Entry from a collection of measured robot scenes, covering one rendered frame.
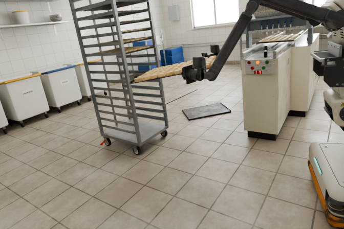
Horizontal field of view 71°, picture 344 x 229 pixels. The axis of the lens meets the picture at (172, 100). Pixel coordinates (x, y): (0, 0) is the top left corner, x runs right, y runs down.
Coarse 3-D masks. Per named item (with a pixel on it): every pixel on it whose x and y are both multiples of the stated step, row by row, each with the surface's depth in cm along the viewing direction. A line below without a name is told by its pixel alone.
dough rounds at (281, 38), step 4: (272, 36) 323; (276, 36) 315; (280, 36) 307; (284, 36) 300; (288, 36) 294; (292, 36) 290; (296, 36) 293; (264, 40) 288; (268, 40) 281; (272, 40) 277; (276, 40) 274; (280, 40) 274
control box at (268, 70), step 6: (246, 60) 228; (252, 60) 224; (258, 60) 222; (264, 60) 219; (270, 60) 216; (246, 66) 229; (258, 66) 224; (270, 66) 218; (246, 72) 231; (252, 72) 228; (258, 72) 225; (264, 72) 222; (270, 72) 219
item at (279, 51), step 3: (300, 33) 335; (288, 42) 258; (291, 42) 275; (294, 42) 294; (282, 45) 242; (285, 45) 244; (288, 45) 260; (279, 48) 228; (282, 48) 232; (285, 48) 246; (273, 51) 212; (276, 51) 214; (279, 51) 223; (282, 51) 233; (273, 54) 213; (276, 54) 213; (279, 54) 224; (273, 57) 214; (276, 57) 213
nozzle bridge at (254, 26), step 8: (280, 16) 264; (288, 16) 260; (248, 24) 291; (256, 24) 288; (264, 24) 283; (280, 24) 274; (288, 24) 270; (296, 24) 266; (304, 24) 262; (248, 32) 291; (256, 32) 286; (312, 32) 264; (248, 40) 301; (312, 40) 270
